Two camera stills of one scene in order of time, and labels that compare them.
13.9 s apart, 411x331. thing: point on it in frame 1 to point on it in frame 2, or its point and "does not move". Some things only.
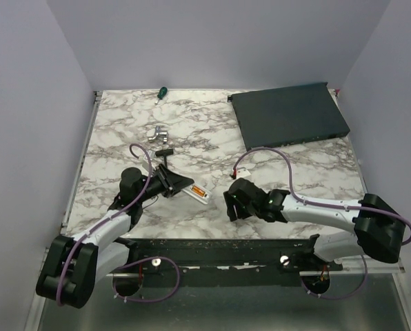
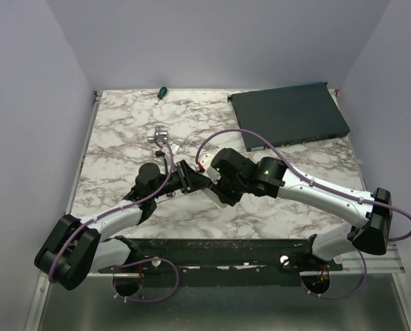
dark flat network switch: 287,115 does not move
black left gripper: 172,182 to 190,180
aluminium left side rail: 80,163 does not move
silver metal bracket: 158,132 does not move
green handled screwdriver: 162,92 does not move
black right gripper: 230,201 to 231,199
